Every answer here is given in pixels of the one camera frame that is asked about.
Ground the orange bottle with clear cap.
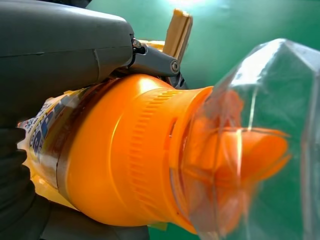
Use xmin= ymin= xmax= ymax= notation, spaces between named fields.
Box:
xmin=17 ymin=38 xmax=320 ymax=240

